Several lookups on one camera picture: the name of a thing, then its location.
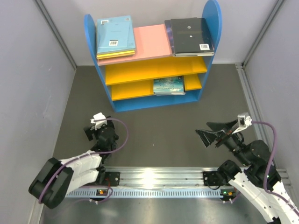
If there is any blue pink yellow shelf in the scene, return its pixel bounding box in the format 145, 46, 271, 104
84, 14, 214, 112

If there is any black glossy book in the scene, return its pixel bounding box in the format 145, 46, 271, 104
170, 17, 214, 57

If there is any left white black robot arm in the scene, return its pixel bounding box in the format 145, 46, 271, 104
28, 120, 119, 209

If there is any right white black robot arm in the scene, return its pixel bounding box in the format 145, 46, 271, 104
195, 120, 299, 224

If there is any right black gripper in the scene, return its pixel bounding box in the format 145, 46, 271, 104
195, 118, 250, 165

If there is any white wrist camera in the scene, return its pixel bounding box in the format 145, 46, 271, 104
91, 112, 107, 130
233, 112, 252, 134

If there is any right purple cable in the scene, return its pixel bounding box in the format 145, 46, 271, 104
251, 120, 299, 210

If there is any yellow book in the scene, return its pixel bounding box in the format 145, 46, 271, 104
96, 50, 135, 60

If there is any teal blue cover book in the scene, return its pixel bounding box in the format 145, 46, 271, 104
153, 76, 185, 95

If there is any light blue book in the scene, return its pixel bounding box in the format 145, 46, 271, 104
97, 15, 136, 55

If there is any aluminium mounting rail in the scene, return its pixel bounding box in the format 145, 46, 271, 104
100, 166, 292, 187

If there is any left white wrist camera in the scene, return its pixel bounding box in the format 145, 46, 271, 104
91, 112, 107, 130

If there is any perforated grey cable duct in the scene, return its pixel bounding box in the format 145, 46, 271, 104
66, 189, 233, 198

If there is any purple Robinson Crusoe book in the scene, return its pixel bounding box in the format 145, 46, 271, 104
164, 20, 174, 55

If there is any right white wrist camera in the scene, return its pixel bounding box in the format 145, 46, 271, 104
233, 112, 252, 134

